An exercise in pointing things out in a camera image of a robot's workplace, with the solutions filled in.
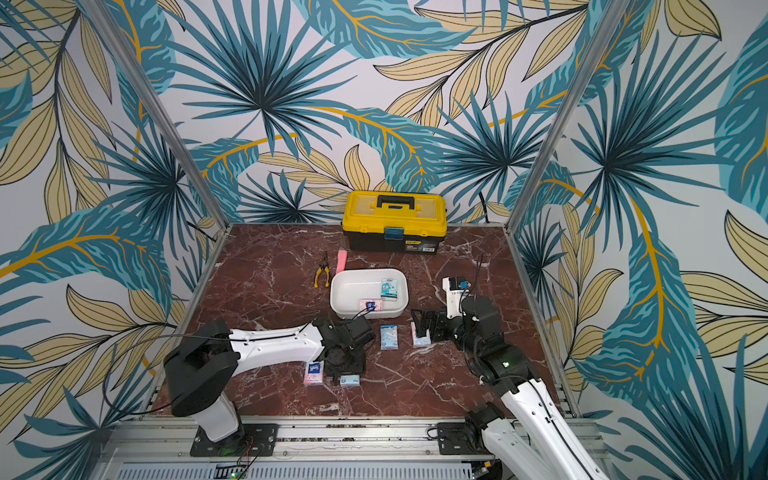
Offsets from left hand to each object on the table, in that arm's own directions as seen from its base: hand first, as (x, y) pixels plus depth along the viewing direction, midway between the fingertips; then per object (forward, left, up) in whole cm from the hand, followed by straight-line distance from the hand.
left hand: (353, 374), depth 83 cm
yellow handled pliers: (+37, +14, 0) cm, 40 cm away
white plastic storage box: (+29, +3, +1) cm, 29 cm away
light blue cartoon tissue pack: (-2, +1, +2) cm, 3 cm away
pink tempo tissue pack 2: (0, +11, +1) cm, 11 cm away
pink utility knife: (+41, +8, -1) cm, 41 cm away
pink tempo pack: (+21, -4, +2) cm, 21 cm away
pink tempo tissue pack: (+9, -19, +1) cm, 21 cm away
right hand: (+10, -19, +20) cm, 29 cm away
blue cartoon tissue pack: (+10, -10, +2) cm, 14 cm away
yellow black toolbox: (+45, -11, +15) cm, 49 cm away
